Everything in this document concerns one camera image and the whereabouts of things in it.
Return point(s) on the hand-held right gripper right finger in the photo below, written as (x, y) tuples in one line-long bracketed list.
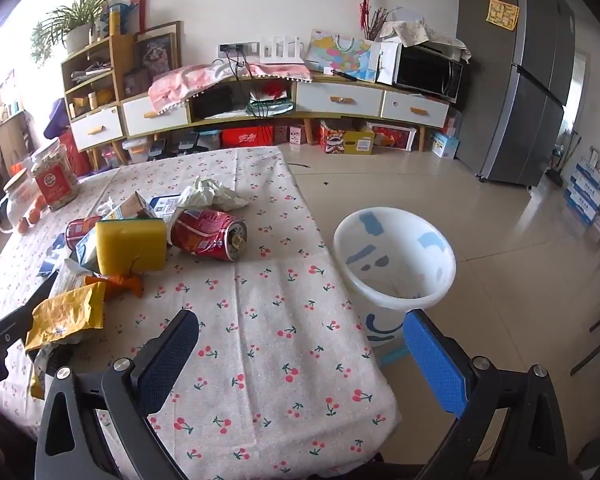
[(432, 365)]

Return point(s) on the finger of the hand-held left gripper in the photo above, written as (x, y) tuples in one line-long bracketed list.
[(17, 317)]

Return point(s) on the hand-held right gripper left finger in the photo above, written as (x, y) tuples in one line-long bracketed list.
[(165, 365)]

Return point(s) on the yellow snack wrapper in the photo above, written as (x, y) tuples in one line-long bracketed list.
[(65, 315)]

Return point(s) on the white snack packet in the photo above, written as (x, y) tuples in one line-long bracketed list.
[(70, 277)]

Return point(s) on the dark blue packet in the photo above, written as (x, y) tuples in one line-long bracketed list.
[(52, 255)]

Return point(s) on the orange snack wrapper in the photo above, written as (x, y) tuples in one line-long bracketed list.
[(122, 285)]

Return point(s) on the white plastic bin blue patches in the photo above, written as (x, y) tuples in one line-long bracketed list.
[(405, 260)]

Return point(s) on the yellow sponge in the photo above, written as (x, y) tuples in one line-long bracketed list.
[(130, 247)]

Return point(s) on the crushed red soda can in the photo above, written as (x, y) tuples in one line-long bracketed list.
[(200, 235)]

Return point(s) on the dark blue carton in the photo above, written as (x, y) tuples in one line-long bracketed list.
[(165, 206)]

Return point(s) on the white tissue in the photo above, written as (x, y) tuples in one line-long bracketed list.
[(210, 192)]

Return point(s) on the clear plastic box blue latch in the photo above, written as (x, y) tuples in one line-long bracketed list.
[(392, 356)]

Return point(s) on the small orange fruit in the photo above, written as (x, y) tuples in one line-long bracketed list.
[(24, 226), (39, 207)]

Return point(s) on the glass pitcher cork lid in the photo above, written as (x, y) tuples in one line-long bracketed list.
[(17, 200)]

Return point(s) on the cherry print tablecloth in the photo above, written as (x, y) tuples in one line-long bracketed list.
[(280, 310)]

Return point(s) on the glass jar red label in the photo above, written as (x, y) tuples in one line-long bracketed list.
[(55, 185)]

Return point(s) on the black chair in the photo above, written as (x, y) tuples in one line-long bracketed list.
[(597, 330)]

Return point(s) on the red bag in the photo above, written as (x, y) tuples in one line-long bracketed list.
[(77, 157)]

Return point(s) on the purple cloth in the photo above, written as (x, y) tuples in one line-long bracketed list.
[(55, 117)]

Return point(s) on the wooden shelf unit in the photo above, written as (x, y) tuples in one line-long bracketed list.
[(100, 127)]

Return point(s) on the small blue white box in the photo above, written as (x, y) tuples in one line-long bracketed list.
[(446, 146)]

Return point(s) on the broom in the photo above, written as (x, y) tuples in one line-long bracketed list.
[(555, 172)]

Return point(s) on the stack of blue white cartons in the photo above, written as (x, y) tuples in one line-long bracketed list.
[(585, 195)]

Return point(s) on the red white picture box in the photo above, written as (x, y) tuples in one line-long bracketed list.
[(392, 137)]

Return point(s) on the yellow printed cardboard box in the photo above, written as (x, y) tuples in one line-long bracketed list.
[(355, 142)]

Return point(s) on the red gift box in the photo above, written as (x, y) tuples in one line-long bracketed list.
[(245, 137)]

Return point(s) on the pink perforated box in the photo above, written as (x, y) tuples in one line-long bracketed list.
[(290, 135)]

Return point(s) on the grey refrigerator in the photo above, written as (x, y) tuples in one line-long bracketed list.
[(520, 110)]

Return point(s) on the wooden cabinet white drawers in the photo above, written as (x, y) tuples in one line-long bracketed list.
[(340, 100)]

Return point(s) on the folded green red items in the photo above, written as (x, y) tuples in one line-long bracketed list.
[(270, 102)]

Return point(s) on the pink cloth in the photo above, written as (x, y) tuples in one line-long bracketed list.
[(190, 80)]

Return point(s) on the potted spider plant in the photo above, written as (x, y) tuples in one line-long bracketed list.
[(77, 37)]

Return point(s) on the black microwave oven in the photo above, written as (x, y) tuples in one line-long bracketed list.
[(425, 72)]

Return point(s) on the framed picture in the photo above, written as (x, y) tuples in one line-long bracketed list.
[(155, 55)]

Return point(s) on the yellow bottle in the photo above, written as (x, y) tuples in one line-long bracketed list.
[(115, 22)]

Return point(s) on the power strip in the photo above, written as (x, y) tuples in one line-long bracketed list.
[(230, 49)]

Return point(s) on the map print bag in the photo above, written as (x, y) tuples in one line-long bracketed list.
[(340, 55)]

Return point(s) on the floral cloth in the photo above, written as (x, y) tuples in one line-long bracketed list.
[(415, 32)]

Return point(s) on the white router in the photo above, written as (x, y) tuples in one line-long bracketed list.
[(280, 52)]

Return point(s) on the dried twigs bunch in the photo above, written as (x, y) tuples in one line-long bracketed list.
[(380, 22)]

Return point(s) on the yellow paper note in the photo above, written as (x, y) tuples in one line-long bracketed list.
[(502, 12)]

